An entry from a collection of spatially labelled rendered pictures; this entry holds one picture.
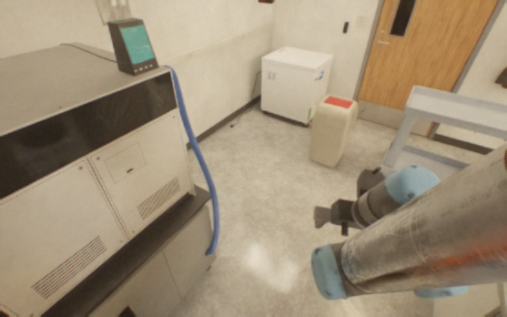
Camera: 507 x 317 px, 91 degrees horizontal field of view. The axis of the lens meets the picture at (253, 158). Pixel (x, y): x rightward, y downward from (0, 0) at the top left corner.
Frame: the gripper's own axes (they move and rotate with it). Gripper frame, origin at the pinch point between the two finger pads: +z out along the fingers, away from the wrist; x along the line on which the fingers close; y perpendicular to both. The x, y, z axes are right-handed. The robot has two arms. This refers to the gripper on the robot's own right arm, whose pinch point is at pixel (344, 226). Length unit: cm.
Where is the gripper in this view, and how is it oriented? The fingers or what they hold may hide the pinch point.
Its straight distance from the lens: 73.5
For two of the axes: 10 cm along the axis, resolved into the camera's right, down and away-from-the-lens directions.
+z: -0.8, 4.5, 8.9
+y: -1.7, 8.7, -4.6
